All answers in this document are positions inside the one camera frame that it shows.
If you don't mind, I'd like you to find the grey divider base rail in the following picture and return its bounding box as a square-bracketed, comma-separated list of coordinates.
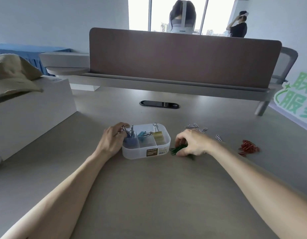
[46, 68, 276, 117]

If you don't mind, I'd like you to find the white sign with green lettering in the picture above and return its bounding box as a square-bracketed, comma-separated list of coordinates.
[269, 71, 307, 135]

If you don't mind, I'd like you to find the person's left forearm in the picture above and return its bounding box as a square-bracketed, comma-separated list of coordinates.
[0, 149, 112, 239]

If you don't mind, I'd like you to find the person's left hand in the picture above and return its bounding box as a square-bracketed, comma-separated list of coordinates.
[95, 122, 130, 160]

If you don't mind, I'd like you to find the beige cloth bag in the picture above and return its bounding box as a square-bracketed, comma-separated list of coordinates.
[0, 53, 44, 102]

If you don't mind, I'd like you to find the brown desk divider panel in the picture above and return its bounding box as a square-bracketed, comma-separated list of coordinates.
[89, 27, 283, 89]

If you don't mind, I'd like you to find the large glass window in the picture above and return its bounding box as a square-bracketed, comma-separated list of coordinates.
[128, 0, 237, 37]

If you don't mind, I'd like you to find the person's right forearm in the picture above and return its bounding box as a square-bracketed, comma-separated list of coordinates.
[210, 139, 307, 239]

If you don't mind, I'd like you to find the pile of colourful binder clips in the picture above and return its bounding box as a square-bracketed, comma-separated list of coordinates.
[122, 122, 166, 148]

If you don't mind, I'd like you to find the clear plastic organizer tray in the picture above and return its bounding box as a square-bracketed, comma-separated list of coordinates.
[122, 123, 171, 160]

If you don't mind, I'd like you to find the black oval cable grommet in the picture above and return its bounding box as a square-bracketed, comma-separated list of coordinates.
[139, 100, 180, 109]

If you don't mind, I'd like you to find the person's right hand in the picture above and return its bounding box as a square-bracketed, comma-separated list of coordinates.
[174, 128, 219, 158]

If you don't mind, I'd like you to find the blue pleated table cloth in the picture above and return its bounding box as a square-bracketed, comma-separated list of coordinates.
[0, 43, 72, 76]

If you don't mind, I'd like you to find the grey mesh office chair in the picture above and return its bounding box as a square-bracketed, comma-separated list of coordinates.
[269, 46, 299, 85]

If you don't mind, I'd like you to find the pile of coloured paper clips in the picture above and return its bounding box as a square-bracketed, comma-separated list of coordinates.
[169, 123, 260, 161]

